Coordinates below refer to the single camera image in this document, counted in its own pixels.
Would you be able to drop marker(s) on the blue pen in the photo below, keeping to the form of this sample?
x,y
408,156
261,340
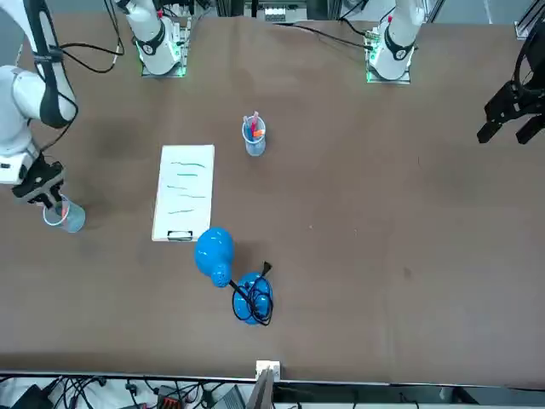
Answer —
x,y
247,127

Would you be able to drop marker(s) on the blue desk lamp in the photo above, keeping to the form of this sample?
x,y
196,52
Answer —
x,y
213,251

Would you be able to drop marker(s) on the pink highlighter pen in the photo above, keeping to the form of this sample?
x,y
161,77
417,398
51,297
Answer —
x,y
254,122

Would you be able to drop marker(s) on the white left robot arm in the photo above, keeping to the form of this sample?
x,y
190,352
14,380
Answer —
x,y
398,42

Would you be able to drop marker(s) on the orange highlighter pen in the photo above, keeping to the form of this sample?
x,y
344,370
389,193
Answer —
x,y
64,209
256,133

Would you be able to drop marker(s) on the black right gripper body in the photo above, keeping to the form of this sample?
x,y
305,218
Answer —
x,y
47,174

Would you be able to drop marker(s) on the aluminium corner post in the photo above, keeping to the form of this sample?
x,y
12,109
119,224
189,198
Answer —
x,y
526,21

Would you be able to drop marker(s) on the black ribbed power adapter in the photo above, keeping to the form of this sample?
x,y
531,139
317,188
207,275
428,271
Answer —
x,y
232,398

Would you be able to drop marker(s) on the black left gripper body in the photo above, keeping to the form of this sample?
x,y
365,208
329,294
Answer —
x,y
535,68

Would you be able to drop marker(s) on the black clipboard clip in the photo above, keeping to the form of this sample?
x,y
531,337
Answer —
x,y
179,234

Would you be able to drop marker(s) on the wooden clipboard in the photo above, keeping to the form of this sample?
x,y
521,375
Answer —
x,y
155,236

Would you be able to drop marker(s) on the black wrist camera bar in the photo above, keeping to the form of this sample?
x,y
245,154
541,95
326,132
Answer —
x,y
25,194

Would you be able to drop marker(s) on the black box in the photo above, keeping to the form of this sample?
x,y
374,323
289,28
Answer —
x,y
27,398

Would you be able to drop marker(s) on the clear plastic pen cup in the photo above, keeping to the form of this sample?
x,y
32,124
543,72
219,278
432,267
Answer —
x,y
255,147
74,219

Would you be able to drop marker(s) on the black orange power adapter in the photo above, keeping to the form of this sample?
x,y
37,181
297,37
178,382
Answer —
x,y
170,400

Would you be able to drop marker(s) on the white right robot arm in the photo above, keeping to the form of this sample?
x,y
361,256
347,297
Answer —
x,y
17,106

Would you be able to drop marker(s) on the aluminium frame post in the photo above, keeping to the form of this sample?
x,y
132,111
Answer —
x,y
268,370

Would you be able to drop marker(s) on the white paper sheet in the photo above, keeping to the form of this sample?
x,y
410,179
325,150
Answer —
x,y
185,187

